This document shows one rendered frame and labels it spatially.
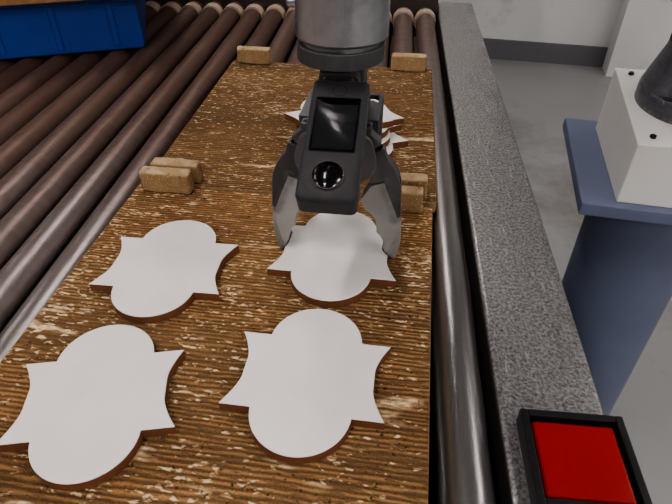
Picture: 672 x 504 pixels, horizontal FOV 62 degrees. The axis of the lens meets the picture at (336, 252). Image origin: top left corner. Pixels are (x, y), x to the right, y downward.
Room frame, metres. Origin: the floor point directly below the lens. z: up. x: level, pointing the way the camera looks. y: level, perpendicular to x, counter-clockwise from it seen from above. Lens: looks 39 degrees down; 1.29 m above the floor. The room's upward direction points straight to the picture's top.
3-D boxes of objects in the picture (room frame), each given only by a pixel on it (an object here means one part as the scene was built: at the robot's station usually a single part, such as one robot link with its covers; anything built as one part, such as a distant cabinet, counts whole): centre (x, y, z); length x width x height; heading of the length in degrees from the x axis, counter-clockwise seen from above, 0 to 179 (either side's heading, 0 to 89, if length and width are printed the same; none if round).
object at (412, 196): (0.52, -0.07, 0.95); 0.06 x 0.02 x 0.03; 82
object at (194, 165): (0.58, 0.19, 0.95); 0.06 x 0.02 x 0.03; 83
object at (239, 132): (0.75, 0.03, 0.93); 0.41 x 0.35 x 0.02; 173
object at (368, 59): (0.46, 0.00, 1.08); 0.09 x 0.08 x 0.12; 172
